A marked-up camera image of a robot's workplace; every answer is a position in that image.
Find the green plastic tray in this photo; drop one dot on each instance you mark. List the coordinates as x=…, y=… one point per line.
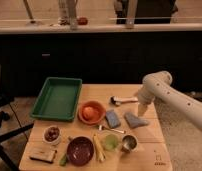
x=57, y=99

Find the green plastic cup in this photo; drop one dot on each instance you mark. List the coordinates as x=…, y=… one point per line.
x=110, y=142

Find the dark red bowl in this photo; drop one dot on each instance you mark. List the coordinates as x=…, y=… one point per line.
x=80, y=151

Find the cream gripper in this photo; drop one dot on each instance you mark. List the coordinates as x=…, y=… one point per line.
x=142, y=108

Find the wooden block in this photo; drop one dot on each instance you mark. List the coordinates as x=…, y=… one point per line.
x=44, y=155

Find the yellow corn cob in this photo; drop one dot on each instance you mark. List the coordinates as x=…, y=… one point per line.
x=99, y=149

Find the grey folded cloth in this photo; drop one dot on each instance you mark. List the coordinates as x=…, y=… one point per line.
x=134, y=121

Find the metal cup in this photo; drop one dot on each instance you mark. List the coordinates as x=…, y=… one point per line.
x=129, y=143

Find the blue sponge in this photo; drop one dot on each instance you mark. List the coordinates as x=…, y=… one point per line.
x=112, y=119

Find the orange fruit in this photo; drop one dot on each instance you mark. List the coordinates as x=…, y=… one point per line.
x=88, y=113

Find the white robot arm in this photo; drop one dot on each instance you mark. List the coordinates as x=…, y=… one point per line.
x=158, y=85

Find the red can on counter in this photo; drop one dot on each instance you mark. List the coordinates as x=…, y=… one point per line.
x=82, y=21

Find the green pepper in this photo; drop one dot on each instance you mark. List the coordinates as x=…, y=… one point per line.
x=63, y=161

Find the white bowl with grapes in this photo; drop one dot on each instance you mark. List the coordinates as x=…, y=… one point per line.
x=51, y=135

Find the orange bowl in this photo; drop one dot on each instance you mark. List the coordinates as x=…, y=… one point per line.
x=100, y=112

